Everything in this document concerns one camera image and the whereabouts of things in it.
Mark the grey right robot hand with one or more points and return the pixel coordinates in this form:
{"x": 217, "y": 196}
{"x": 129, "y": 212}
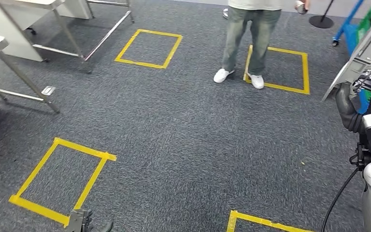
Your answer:
{"x": 344, "y": 102}

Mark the white block desk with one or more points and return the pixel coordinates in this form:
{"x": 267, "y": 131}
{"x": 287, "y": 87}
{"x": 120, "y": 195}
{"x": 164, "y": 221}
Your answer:
{"x": 9, "y": 35}

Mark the person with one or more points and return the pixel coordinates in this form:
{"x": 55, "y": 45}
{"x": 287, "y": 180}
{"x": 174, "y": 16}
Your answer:
{"x": 236, "y": 38}

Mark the yellow floor tape square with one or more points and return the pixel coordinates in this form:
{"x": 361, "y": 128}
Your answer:
{"x": 126, "y": 48}
{"x": 305, "y": 73}
{"x": 256, "y": 221}
{"x": 35, "y": 173}

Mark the grey plastic wheel hubcap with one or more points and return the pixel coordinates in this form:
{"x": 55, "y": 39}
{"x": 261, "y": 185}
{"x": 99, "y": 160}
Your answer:
{"x": 368, "y": 57}

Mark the steel floor socket plate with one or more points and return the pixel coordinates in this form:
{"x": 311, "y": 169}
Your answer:
{"x": 48, "y": 90}

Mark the blue metal shelf rack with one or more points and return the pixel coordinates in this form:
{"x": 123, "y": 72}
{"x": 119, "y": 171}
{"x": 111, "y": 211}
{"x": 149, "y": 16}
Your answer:
{"x": 352, "y": 38}

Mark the black stanchion post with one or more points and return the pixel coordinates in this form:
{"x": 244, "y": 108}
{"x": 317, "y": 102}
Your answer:
{"x": 321, "y": 21}

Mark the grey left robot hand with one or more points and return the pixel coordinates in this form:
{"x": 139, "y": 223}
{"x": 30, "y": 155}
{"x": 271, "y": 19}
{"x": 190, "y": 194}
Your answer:
{"x": 107, "y": 228}

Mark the person's left hand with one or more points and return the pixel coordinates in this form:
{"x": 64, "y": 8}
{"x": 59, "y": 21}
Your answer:
{"x": 304, "y": 5}

